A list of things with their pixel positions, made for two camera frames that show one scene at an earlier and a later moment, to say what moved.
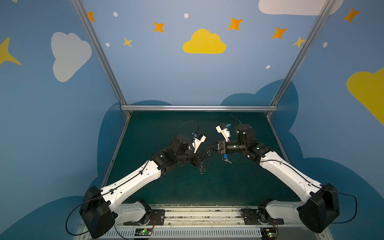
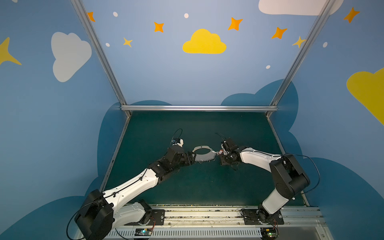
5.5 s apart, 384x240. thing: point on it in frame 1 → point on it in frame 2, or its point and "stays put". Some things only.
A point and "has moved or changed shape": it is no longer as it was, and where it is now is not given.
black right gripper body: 222,147 → 225,153
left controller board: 143,232 stays put
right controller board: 268,233 stays put
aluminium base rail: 207,222 stays put
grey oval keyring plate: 201,168 has moved or changed shape
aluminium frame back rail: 199,108 stays put
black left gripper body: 196,158 → 190,158
